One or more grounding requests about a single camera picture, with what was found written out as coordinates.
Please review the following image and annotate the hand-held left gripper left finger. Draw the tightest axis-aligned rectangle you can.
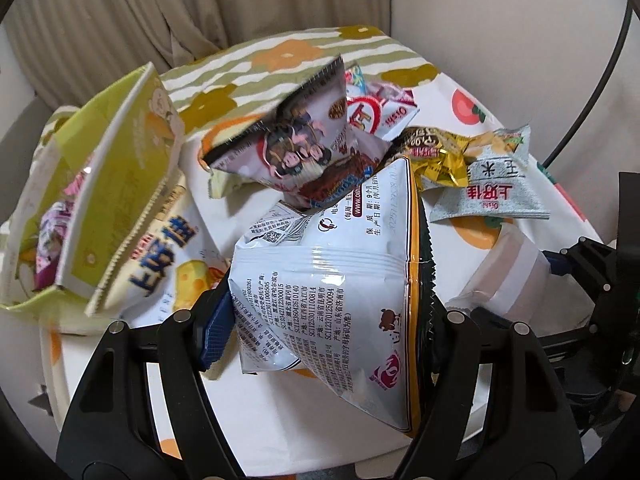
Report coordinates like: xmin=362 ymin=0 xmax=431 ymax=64
xmin=56 ymin=280 xmax=241 ymax=480

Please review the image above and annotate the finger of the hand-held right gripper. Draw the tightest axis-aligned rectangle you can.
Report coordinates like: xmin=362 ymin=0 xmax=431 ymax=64
xmin=544 ymin=237 xmax=619 ymax=286
xmin=542 ymin=310 xmax=598 ymax=356

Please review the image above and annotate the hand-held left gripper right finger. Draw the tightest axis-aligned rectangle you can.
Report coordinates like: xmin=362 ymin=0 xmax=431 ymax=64
xmin=400 ymin=305 xmax=586 ymax=480

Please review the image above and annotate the translucent white snack packet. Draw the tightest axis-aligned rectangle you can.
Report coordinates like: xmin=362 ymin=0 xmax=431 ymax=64
xmin=445 ymin=225 xmax=556 ymax=331

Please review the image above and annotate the white cheese snack bag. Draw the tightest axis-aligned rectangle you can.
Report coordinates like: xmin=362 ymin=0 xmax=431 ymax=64
xmin=87 ymin=175 xmax=236 ymax=331

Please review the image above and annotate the grey white snack packet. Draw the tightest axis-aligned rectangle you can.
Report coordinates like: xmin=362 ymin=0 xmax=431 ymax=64
xmin=430 ymin=125 xmax=551 ymax=223

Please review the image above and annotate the large white chip bag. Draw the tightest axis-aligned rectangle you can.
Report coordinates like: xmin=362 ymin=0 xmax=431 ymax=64
xmin=232 ymin=155 xmax=436 ymax=436

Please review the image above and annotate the gold foil snack packet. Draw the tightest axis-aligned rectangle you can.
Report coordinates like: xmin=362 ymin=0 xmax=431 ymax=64
xmin=395 ymin=127 xmax=501 ymax=191

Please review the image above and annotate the pile of colourful packets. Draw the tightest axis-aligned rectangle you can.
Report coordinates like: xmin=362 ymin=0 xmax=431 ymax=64
xmin=17 ymin=175 xmax=96 ymax=293

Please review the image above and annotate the purple cartoon chip bag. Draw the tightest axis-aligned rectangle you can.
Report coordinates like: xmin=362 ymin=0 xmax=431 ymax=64
xmin=200 ymin=55 xmax=393 ymax=211

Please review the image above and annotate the white packet red lettering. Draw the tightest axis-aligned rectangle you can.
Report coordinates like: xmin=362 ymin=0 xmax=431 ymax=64
xmin=372 ymin=82 xmax=421 ymax=141

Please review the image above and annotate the white packet red round logo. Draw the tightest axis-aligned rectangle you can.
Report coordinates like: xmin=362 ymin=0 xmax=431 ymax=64
xmin=346 ymin=95 xmax=386 ymax=136

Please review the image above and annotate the white fruit print tablecloth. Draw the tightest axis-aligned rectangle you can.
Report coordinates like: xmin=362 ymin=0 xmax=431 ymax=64
xmin=40 ymin=65 xmax=611 ymax=480

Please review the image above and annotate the green striped flower blanket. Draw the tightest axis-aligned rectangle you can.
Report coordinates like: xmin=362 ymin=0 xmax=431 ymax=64
xmin=160 ymin=25 xmax=436 ymax=161

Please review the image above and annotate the beige curtain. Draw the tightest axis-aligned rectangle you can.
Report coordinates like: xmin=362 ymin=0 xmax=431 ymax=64
xmin=0 ymin=0 xmax=396 ymax=111

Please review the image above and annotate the black cable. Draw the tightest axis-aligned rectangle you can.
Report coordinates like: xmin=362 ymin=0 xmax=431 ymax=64
xmin=542 ymin=0 xmax=633 ymax=168

